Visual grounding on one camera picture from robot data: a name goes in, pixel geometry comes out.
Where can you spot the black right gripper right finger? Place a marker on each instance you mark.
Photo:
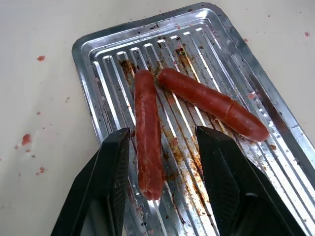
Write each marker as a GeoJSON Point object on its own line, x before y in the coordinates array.
{"type": "Point", "coordinates": [231, 186]}

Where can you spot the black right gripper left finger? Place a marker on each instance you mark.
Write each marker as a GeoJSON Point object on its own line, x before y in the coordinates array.
{"type": "Point", "coordinates": [103, 182]}

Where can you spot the red sausage with split skin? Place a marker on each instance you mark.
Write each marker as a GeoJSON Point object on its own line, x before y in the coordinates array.
{"type": "Point", "coordinates": [147, 137]}

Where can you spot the red sausage with cut mark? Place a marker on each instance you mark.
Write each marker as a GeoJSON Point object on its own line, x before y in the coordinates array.
{"type": "Point", "coordinates": [211, 103]}

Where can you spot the ribbed silver metal tray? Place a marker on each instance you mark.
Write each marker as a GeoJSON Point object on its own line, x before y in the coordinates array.
{"type": "Point", "coordinates": [221, 56]}

